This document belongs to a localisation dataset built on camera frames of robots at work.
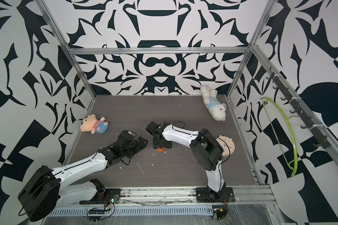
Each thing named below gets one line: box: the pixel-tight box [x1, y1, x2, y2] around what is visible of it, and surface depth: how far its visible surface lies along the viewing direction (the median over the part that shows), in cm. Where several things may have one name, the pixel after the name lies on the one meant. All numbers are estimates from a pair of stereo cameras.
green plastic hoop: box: [259, 97, 299, 178], surface depth 59 cm
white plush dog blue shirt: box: [200, 84, 227, 122], surface depth 104 cm
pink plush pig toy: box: [79, 113, 109, 135], surface depth 96 cm
